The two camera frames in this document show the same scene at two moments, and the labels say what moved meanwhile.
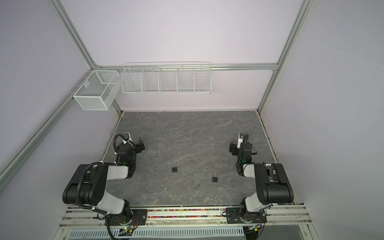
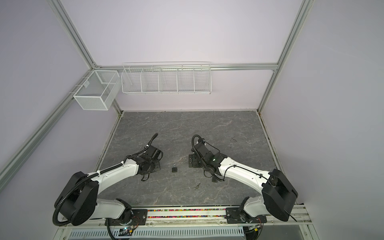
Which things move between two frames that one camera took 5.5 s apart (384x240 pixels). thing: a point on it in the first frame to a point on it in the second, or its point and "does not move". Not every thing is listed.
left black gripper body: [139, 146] to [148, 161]
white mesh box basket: [98, 91] does not move
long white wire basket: [166, 77] does not move
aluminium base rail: [189, 218] does not move
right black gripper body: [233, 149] to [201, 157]
